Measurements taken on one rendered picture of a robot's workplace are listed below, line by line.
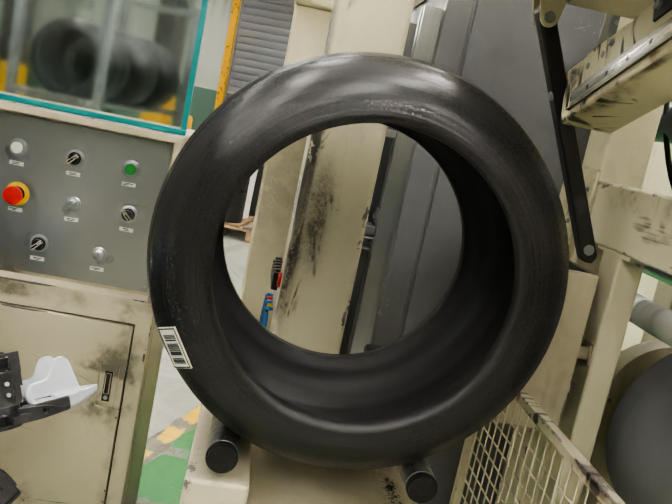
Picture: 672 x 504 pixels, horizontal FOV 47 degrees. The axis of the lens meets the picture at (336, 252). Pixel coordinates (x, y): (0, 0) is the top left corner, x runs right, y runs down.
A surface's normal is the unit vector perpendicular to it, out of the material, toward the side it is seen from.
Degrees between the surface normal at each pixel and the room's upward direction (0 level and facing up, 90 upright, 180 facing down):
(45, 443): 91
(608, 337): 90
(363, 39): 90
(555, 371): 90
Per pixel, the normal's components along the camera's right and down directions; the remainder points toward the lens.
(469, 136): 0.19, 0.04
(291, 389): 0.34, -0.65
